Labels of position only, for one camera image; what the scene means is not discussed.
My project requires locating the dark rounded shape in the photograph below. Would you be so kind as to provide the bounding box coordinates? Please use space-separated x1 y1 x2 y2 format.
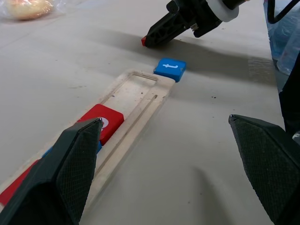
278 52 300 141

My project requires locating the translucent blue plastic sheet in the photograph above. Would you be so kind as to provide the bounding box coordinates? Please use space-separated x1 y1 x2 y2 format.
263 0 300 75

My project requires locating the wooden letter tray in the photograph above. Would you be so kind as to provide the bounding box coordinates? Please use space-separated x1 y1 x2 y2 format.
0 69 176 218

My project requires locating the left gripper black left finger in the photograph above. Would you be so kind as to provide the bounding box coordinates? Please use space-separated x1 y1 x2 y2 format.
0 118 104 225

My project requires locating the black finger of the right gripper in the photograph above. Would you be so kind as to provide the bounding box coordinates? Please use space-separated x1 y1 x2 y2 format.
144 11 196 49

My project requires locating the blue letter tile t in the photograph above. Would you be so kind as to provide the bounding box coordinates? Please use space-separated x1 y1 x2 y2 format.
153 57 187 83

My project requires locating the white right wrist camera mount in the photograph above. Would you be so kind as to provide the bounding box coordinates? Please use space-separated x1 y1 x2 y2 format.
206 0 240 23

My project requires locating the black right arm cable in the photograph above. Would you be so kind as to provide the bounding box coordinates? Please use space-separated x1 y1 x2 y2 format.
267 0 298 24

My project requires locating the bun in plastic bag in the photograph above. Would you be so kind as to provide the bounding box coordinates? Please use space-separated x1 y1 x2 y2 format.
0 0 78 24

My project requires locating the pale round bagged bun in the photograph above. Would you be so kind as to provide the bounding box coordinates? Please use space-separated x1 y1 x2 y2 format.
6 0 54 21

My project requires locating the blue letter tile o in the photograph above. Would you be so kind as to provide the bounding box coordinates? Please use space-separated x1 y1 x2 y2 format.
41 140 103 158

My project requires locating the red letter tile r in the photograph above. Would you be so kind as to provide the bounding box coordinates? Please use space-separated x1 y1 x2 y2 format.
0 160 39 206

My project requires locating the red letter tile b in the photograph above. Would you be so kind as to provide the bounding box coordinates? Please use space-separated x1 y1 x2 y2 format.
76 104 125 146

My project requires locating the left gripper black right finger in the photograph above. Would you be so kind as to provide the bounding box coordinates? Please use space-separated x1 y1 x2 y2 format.
228 114 300 225

